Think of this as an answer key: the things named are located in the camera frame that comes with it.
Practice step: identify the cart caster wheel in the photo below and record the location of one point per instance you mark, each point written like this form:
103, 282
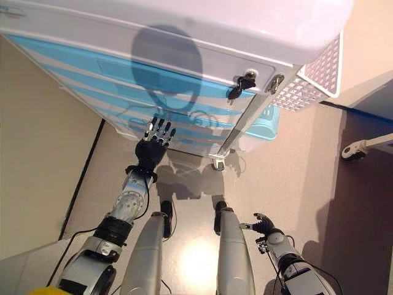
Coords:
218, 164

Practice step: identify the silver latch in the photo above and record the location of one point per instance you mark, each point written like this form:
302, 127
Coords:
274, 83

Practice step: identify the white perforated basket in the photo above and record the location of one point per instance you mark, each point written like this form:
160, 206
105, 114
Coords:
319, 77

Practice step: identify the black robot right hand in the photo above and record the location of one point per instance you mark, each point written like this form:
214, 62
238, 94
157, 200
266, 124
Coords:
264, 225

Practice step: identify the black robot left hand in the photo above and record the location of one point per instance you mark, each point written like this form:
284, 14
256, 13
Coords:
152, 152

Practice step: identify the grey robot leg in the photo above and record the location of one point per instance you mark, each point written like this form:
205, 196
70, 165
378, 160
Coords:
144, 261
233, 252

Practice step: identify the deep blue fronted cart drawer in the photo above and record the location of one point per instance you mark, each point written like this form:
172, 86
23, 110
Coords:
129, 116

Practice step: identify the grey robot left leg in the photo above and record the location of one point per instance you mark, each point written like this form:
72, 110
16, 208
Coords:
144, 261

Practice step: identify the yellow foam shoulder pad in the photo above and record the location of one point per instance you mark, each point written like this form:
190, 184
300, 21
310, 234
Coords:
46, 291

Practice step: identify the black keys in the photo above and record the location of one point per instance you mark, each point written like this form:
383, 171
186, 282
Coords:
242, 84

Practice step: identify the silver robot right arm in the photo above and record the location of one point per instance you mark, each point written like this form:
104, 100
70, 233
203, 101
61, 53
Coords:
294, 264

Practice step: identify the white hospital bed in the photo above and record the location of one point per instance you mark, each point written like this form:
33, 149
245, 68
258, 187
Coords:
377, 142

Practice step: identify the white medical cart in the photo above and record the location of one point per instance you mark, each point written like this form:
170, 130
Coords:
215, 30

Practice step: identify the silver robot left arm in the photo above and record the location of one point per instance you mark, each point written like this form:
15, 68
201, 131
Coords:
129, 202

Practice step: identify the light blue waste bin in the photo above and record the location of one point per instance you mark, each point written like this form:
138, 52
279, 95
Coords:
264, 129

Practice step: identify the grey robot right leg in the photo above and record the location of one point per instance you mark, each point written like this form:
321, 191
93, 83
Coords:
233, 252

